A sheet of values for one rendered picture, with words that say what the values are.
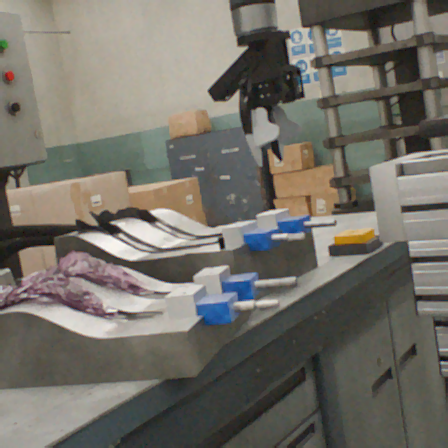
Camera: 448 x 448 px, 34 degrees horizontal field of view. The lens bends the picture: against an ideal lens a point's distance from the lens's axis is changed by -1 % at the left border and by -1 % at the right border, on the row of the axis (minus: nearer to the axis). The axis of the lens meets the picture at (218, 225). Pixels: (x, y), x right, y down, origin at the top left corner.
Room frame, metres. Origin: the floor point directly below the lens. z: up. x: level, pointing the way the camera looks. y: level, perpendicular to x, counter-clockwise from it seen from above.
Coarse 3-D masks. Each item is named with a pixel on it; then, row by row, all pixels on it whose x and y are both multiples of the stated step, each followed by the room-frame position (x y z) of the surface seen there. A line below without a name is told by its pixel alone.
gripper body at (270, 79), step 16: (256, 32) 1.20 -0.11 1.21; (272, 32) 1.20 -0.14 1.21; (288, 32) 1.22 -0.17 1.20; (256, 48) 1.23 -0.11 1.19; (272, 48) 1.21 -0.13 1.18; (256, 64) 1.23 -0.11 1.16; (272, 64) 1.21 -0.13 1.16; (288, 64) 1.21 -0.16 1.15; (256, 80) 1.21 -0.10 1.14; (272, 80) 1.20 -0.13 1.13; (288, 80) 1.22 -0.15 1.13; (256, 96) 1.22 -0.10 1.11; (272, 96) 1.20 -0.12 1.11; (288, 96) 1.21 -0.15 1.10; (304, 96) 1.24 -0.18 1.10
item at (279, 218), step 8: (256, 216) 1.24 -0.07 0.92; (264, 216) 1.24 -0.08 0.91; (272, 216) 1.23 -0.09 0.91; (280, 216) 1.24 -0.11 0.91; (288, 216) 1.26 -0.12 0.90; (296, 216) 1.24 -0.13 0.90; (304, 216) 1.23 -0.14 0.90; (264, 224) 1.24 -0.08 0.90; (272, 224) 1.23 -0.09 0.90; (280, 224) 1.22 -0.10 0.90; (288, 224) 1.21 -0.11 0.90; (296, 224) 1.21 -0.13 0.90; (304, 224) 1.22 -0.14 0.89; (312, 224) 1.21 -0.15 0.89; (320, 224) 1.20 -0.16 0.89; (328, 224) 1.19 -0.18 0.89; (336, 224) 1.19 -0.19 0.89; (288, 232) 1.22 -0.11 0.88; (296, 232) 1.21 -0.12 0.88; (304, 232) 1.22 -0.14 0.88
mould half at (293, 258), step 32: (128, 224) 1.37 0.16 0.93; (192, 224) 1.43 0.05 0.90; (64, 256) 1.30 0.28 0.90; (96, 256) 1.25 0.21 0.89; (128, 256) 1.23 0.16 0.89; (160, 256) 1.19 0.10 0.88; (192, 256) 1.14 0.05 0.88; (224, 256) 1.10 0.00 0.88; (256, 256) 1.15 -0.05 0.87; (288, 256) 1.23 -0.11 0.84
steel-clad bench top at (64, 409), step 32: (352, 224) 1.75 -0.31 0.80; (320, 256) 1.41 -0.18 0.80; (352, 256) 1.35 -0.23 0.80; (288, 288) 1.17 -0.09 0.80; (256, 320) 1.01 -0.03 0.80; (96, 384) 0.84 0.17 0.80; (128, 384) 0.82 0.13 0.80; (0, 416) 0.78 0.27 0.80; (32, 416) 0.76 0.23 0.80; (64, 416) 0.75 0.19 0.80; (96, 416) 0.73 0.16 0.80
